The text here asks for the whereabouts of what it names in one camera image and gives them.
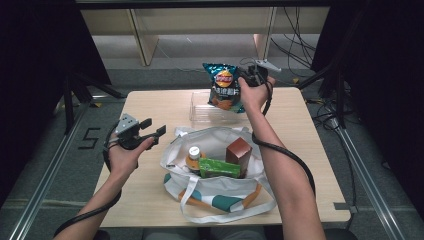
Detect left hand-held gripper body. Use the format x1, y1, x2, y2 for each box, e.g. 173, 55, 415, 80
113, 113, 159, 151

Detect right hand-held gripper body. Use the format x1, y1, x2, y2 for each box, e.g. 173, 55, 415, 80
238, 59, 283, 88

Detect blue chip bag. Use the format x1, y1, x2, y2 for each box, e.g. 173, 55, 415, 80
202, 62, 246, 114

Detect clear plastic tray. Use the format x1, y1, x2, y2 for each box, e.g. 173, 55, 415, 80
188, 90, 250, 125

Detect white tote bag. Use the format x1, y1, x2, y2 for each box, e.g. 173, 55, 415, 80
159, 125, 278, 224

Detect green snack packet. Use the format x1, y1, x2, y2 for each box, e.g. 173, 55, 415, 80
198, 157, 242, 179

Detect brown carton box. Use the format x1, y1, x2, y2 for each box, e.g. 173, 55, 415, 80
225, 137, 253, 178

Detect person's right hand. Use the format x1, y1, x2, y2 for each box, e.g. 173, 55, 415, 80
238, 77, 277, 114

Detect person's left hand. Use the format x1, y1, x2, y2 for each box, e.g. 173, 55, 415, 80
108, 137, 156, 180

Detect orange bottle with white cap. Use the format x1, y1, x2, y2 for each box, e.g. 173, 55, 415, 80
185, 145, 207, 174

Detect black metal stand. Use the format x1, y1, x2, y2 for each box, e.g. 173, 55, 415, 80
296, 61, 348, 130
62, 71, 127, 135

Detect beige office desk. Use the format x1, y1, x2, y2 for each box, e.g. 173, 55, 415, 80
79, 6, 331, 67

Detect black curtain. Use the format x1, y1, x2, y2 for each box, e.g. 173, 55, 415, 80
0, 0, 113, 204
311, 0, 424, 212

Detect black hanging power cables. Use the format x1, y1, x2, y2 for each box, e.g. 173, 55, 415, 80
269, 6, 318, 78

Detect black floor cables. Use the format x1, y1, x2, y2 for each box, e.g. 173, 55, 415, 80
305, 94, 358, 231

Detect aluminium floor rail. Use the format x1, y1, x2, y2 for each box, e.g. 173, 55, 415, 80
329, 116, 407, 240
8, 99, 92, 240

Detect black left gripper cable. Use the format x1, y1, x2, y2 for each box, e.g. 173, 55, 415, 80
53, 123, 123, 238

